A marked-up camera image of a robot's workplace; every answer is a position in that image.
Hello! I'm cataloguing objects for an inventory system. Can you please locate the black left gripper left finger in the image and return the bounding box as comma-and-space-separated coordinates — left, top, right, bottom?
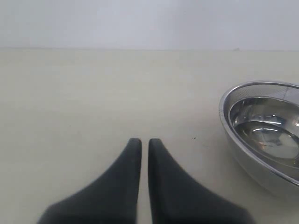
38, 138, 142, 224

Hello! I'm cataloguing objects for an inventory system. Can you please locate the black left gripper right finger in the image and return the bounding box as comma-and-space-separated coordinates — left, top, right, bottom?
148, 139, 255, 224

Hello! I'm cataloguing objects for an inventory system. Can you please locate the small stainless steel bowl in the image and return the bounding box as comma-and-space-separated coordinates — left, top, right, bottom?
228, 97, 299, 169

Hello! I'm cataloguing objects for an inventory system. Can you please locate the steel mesh colander basket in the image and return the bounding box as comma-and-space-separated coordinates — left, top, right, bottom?
219, 81, 299, 202

